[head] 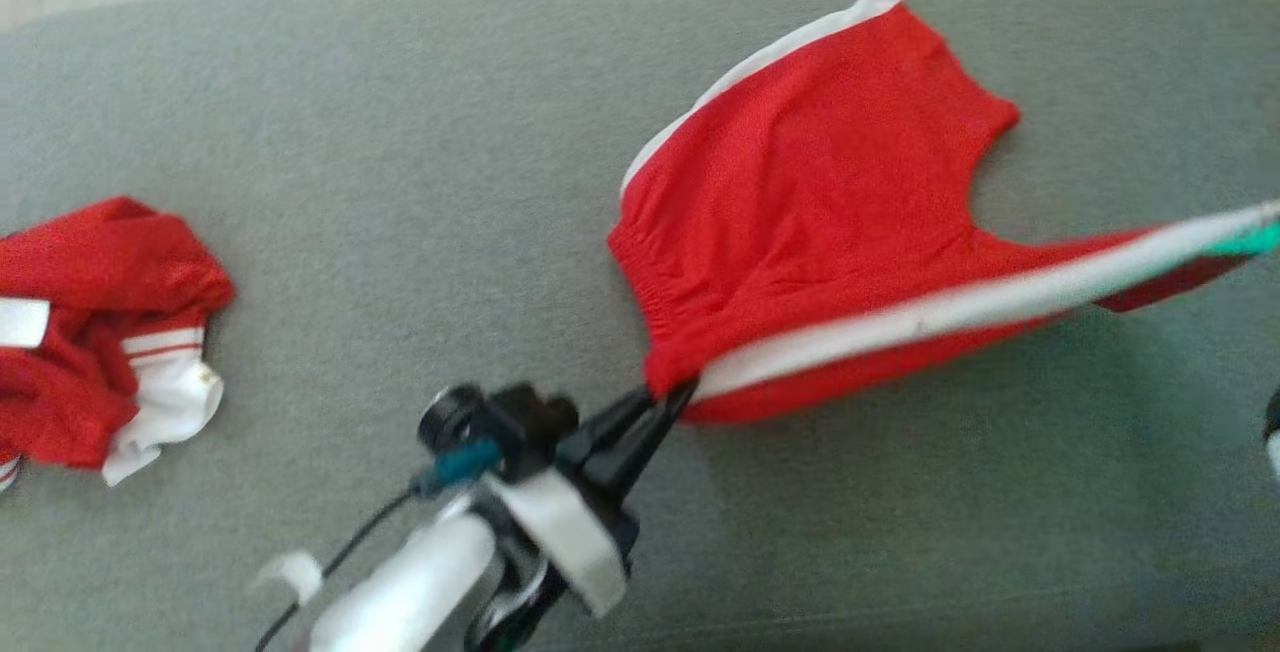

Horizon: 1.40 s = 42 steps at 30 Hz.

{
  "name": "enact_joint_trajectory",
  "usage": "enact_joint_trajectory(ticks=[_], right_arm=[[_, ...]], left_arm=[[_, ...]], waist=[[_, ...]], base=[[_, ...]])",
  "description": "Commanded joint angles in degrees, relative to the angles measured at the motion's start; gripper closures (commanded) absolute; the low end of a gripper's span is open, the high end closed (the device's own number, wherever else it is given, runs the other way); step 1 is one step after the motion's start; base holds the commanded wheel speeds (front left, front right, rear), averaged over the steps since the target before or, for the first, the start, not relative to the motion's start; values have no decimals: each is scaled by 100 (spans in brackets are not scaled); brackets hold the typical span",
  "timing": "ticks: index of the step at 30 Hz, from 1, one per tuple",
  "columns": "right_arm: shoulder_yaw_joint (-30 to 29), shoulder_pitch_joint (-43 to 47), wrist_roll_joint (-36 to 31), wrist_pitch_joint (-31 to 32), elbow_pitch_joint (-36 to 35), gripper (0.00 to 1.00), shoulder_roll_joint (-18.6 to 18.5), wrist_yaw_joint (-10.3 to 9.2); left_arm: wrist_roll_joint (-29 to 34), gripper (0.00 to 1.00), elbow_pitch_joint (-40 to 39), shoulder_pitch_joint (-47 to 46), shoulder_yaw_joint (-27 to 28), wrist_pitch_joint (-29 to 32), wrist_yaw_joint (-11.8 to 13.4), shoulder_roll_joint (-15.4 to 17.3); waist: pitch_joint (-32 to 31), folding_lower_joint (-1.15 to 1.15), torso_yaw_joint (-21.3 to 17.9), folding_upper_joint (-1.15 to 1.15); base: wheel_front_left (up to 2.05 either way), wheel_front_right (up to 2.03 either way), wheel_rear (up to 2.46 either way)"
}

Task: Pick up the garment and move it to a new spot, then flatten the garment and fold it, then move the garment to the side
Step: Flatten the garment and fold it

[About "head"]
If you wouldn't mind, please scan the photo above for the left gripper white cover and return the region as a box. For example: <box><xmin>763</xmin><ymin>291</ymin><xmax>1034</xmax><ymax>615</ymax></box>
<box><xmin>418</xmin><ymin>382</ymin><xmax>701</xmax><ymax>652</ymax></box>

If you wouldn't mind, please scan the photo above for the red shorts white side stripe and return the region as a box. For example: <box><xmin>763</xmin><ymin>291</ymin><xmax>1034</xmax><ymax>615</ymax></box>
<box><xmin>608</xmin><ymin>0</ymin><xmax>1280</xmax><ymax>425</ymax></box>

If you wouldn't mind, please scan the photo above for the red basketball jersey white trim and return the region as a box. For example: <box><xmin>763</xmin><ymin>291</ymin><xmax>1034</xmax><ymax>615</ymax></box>
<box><xmin>0</xmin><ymin>197</ymin><xmax>236</xmax><ymax>490</ymax></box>

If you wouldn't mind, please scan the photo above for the large grey sofa chaise cushion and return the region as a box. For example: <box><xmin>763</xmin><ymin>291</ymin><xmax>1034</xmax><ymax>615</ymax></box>
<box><xmin>0</xmin><ymin>0</ymin><xmax>1280</xmax><ymax>652</ymax></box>

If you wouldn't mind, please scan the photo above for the white cable strap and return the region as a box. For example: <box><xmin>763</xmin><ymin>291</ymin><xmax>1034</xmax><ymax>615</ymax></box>
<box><xmin>250</xmin><ymin>552</ymin><xmax>327</xmax><ymax>605</ymax></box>

